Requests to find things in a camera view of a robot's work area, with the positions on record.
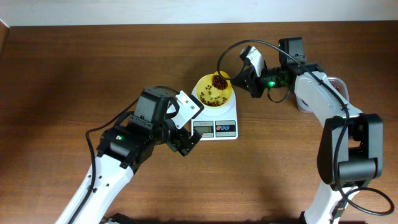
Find right black cable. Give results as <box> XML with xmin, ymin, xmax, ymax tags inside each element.
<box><xmin>216</xmin><ymin>39</ymin><xmax>395</xmax><ymax>217</ymax></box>

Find yellow plastic bowl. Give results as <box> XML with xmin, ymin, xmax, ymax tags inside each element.
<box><xmin>195</xmin><ymin>73</ymin><xmax>233</xmax><ymax>108</ymax></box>

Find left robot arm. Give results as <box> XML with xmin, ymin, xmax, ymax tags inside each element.
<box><xmin>57</xmin><ymin>86</ymin><xmax>204</xmax><ymax>223</ymax></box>

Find white digital kitchen scale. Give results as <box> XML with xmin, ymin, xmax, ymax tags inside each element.
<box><xmin>191</xmin><ymin>90</ymin><xmax>239</xmax><ymax>141</ymax></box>

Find clear plastic food container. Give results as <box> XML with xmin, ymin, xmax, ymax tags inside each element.
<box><xmin>296</xmin><ymin>77</ymin><xmax>349</xmax><ymax>113</ymax></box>

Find left black cable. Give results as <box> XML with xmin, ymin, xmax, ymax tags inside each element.
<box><xmin>67</xmin><ymin>85</ymin><xmax>181</xmax><ymax>224</ymax></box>

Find red beans in bowl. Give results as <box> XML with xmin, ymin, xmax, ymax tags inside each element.
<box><xmin>197</xmin><ymin>85</ymin><xmax>229</xmax><ymax>107</ymax></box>

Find yellow measuring scoop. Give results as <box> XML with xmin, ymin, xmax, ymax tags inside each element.
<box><xmin>210</xmin><ymin>72</ymin><xmax>231</xmax><ymax>90</ymax></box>

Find black cable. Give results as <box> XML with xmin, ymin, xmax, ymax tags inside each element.
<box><xmin>67</xmin><ymin>85</ymin><xmax>181</xmax><ymax>224</ymax></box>
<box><xmin>216</xmin><ymin>39</ymin><xmax>395</xmax><ymax>217</ymax></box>

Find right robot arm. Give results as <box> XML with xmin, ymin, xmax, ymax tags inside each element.
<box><xmin>231</xmin><ymin>37</ymin><xmax>394</xmax><ymax>223</ymax></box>

